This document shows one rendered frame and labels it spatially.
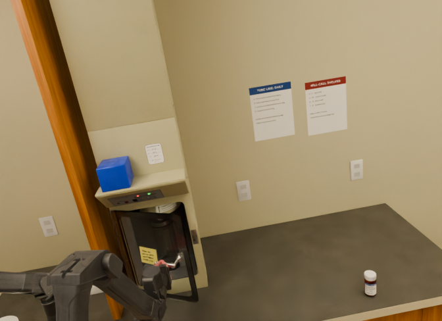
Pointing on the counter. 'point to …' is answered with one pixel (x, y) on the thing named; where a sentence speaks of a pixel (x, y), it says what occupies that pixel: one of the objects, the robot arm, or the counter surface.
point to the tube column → (113, 55)
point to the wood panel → (65, 118)
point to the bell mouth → (162, 208)
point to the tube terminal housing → (135, 148)
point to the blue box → (115, 173)
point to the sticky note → (148, 255)
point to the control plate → (136, 197)
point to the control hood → (179, 188)
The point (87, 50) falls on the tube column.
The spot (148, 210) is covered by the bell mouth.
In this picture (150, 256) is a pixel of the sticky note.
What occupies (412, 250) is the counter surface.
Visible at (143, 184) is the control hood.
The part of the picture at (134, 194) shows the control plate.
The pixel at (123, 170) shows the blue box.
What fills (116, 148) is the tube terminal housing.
